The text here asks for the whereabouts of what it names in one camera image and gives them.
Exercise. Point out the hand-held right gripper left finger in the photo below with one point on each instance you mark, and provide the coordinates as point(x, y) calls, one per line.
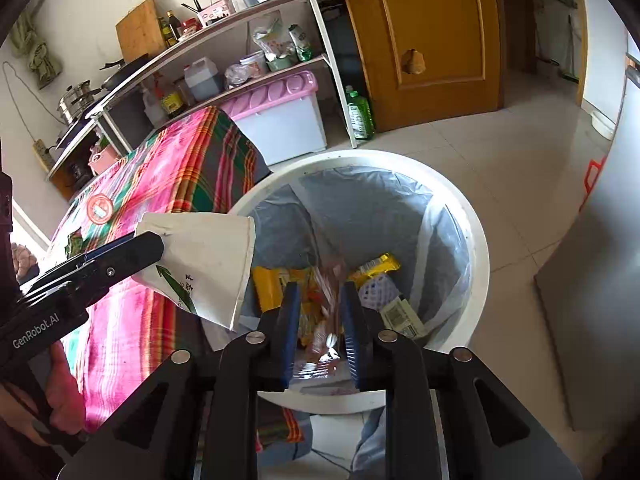
point(290, 320)

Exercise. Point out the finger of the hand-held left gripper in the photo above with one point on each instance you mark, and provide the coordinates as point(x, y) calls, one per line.
point(107, 250)
point(135, 255)

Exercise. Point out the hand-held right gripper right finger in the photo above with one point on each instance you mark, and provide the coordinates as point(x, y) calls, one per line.
point(351, 320)

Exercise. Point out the clear snack packet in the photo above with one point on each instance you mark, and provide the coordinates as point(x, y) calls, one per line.
point(325, 310)

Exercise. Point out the white purple patterned packet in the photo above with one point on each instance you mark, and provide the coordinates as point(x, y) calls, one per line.
point(380, 292)

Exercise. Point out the plain yellow packet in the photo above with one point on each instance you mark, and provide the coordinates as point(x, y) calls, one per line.
point(267, 285)

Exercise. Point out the paper cup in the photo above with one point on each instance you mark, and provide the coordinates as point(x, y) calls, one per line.
point(210, 260)

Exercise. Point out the white round trash bin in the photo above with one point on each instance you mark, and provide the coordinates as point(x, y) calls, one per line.
point(350, 157)

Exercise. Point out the person's left hand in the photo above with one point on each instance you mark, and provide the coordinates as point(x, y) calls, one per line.
point(67, 395)

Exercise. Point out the green wrapper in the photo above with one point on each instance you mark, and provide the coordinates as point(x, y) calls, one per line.
point(75, 245)

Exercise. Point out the plastic cup with red lid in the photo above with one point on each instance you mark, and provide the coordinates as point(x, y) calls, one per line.
point(100, 208)

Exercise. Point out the plaid tablecloth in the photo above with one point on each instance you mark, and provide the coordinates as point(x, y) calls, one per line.
point(150, 180)

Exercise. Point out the pink basket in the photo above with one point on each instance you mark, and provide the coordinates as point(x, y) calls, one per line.
point(102, 160)

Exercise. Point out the low metal kitchen rack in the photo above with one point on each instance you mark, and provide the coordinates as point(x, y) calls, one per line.
point(65, 155)

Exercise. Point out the grey bin liner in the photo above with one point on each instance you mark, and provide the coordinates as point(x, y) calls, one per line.
point(360, 210)

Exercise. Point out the power strip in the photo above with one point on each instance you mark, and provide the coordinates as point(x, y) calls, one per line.
point(44, 155)

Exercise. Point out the black induction cooker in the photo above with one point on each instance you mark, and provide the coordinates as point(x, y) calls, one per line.
point(75, 135)

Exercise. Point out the clear plastic bottle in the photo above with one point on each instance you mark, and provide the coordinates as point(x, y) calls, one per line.
point(152, 110)

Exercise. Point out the steel steamer pot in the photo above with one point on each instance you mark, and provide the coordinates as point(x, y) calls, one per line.
point(77, 102)

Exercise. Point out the cooking oil bottle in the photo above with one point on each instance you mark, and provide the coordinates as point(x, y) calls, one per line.
point(171, 99)

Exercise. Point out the black frying pan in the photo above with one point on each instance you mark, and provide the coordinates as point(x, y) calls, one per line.
point(120, 77)

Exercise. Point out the white jerrycan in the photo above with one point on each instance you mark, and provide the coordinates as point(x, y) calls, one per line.
point(202, 80)

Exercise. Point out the pink lidded storage box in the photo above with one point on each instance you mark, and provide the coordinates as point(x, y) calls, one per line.
point(280, 125)

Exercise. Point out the hanging green cloth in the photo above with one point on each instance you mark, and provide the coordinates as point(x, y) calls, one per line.
point(40, 60)

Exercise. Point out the crumpled clear plastic bag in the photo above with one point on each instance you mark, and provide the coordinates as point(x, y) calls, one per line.
point(236, 77)

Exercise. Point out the green soda bottle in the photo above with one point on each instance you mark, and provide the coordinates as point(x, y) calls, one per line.
point(360, 115)

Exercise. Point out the wooden cutting board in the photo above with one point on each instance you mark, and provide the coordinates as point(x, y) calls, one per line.
point(140, 30)

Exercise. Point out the green oil bottle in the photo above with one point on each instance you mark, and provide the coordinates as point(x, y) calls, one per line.
point(164, 32)

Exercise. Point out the white plastic tub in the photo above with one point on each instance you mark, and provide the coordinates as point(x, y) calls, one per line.
point(255, 65)

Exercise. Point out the tall metal kitchen rack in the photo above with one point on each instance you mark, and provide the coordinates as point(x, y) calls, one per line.
point(225, 42)

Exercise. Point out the dark sauce bottle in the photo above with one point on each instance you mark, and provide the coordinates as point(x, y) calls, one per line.
point(174, 27)

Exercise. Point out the red jar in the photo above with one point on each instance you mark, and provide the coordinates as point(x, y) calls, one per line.
point(189, 26)

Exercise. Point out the green bowl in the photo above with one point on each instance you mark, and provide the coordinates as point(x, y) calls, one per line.
point(279, 64)

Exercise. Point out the grey cabinet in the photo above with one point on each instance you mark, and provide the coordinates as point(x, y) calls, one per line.
point(600, 285)

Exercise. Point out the white food bag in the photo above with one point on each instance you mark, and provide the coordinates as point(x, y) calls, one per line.
point(270, 40)

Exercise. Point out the pink chopstick holder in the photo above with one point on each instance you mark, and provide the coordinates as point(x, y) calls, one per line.
point(217, 12)

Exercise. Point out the bundle of chopsticks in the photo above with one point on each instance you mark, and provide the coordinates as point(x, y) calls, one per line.
point(192, 4)

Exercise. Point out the green and white packet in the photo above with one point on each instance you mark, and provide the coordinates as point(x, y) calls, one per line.
point(301, 42)

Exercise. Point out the wooden door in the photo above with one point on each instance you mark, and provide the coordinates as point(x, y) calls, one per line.
point(425, 35)

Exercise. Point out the white basin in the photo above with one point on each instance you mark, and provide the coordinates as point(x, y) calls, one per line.
point(602, 127)

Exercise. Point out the red plastic frame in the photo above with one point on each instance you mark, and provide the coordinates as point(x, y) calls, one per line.
point(592, 175)

